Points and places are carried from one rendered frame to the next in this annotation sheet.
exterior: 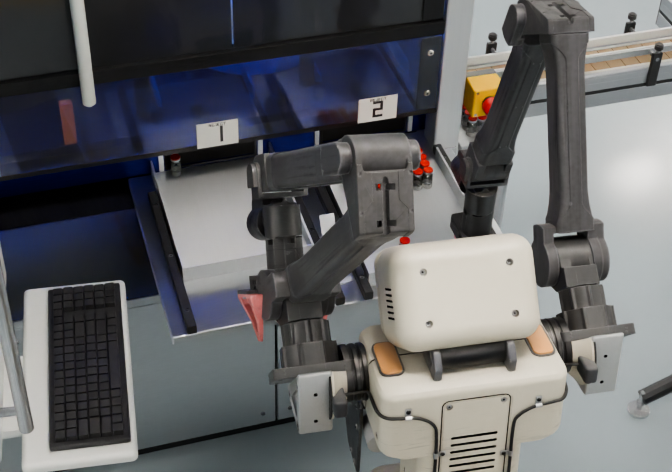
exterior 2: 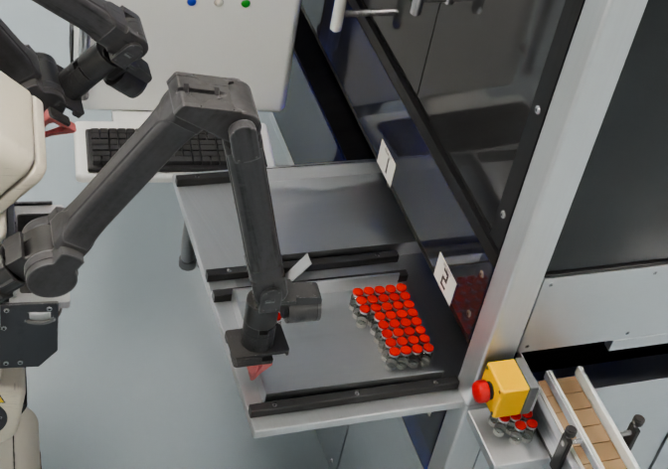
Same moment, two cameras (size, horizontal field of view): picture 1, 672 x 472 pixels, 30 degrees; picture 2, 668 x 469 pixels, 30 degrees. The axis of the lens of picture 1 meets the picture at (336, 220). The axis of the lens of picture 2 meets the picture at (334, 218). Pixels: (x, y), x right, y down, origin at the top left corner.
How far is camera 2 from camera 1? 2.43 m
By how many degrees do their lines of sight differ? 60
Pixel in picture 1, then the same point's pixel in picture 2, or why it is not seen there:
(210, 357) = not seen: hidden behind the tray
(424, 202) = (362, 361)
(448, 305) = not seen: outside the picture
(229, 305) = (210, 208)
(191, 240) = (295, 190)
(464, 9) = (509, 261)
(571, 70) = (147, 124)
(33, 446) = (92, 124)
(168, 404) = not seen: hidden behind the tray
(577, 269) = (17, 242)
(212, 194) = (362, 207)
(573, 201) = (69, 210)
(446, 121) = (468, 365)
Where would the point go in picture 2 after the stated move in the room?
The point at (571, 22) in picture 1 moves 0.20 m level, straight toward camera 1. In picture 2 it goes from (179, 93) to (43, 58)
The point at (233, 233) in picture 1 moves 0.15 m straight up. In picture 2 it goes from (306, 217) to (316, 161)
